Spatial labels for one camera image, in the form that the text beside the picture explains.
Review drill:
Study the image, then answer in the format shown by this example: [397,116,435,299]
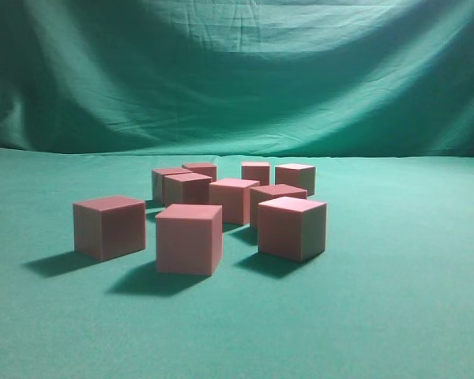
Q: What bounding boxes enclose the pink foam cube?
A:
[241,161,270,186]
[151,167,191,205]
[258,197,328,262]
[182,162,217,182]
[250,184,307,228]
[209,178,259,226]
[156,204,223,276]
[275,163,316,196]
[73,196,146,261]
[164,173,212,206]

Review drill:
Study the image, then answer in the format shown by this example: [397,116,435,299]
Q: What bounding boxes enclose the green cloth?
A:
[0,1,474,378]

